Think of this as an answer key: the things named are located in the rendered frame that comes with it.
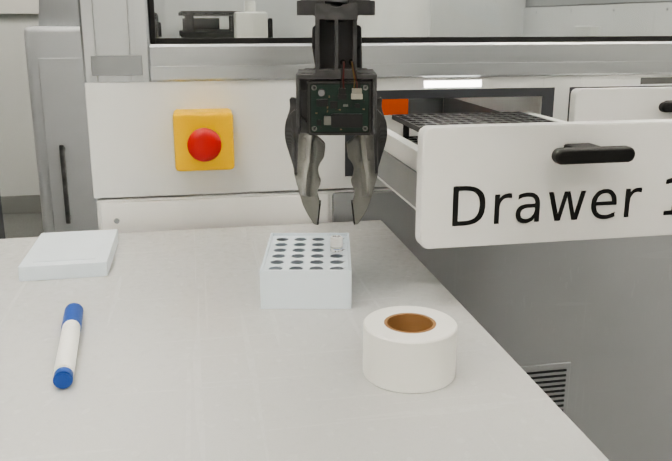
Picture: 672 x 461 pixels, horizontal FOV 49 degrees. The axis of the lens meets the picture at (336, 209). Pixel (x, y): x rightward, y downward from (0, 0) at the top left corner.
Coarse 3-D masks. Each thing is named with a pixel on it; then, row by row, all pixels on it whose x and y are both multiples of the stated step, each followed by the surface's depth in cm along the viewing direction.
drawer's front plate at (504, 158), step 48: (432, 144) 65; (480, 144) 66; (528, 144) 66; (624, 144) 68; (432, 192) 66; (576, 192) 68; (624, 192) 69; (432, 240) 67; (480, 240) 68; (528, 240) 69
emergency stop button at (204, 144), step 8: (200, 128) 88; (208, 128) 88; (192, 136) 87; (200, 136) 87; (208, 136) 87; (216, 136) 88; (192, 144) 87; (200, 144) 87; (208, 144) 87; (216, 144) 88; (192, 152) 87; (200, 152) 87; (208, 152) 88; (216, 152) 88; (200, 160) 88; (208, 160) 88
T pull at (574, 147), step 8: (568, 144) 66; (576, 144) 66; (584, 144) 66; (592, 144) 66; (552, 152) 64; (560, 152) 63; (568, 152) 63; (576, 152) 63; (584, 152) 64; (592, 152) 64; (600, 152) 64; (608, 152) 64; (616, 152) 64; (624, 152) 64; (632, 152) 64; (560, 160) 63; (568, 160) 64; (576, 160) 64; (584, 160) 64; (592, 160) 64; (600, 160) 64; (608, 160) 64; (616, 160) 64; (624, 160) 65
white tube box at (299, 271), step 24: (288, 240) 78; (312, 240) 78; (264, 264) 70; (288, 264) 70; (312, 264) 70; (336, 264) 70; (264, 288) 68; (288, 288) 68; (312, 288) 68; (336, 288) 68
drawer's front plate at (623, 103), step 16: (576, 96) 101; (592, 96) 101; (608, 96) 101; (624, 96) 102; (640, 96) 102; (656, 96) 103; (576, 112) 101; (592, 112) 102; (608, 112) 102; (624, 112) 102; (640, 112) 103; (656, 112) 103
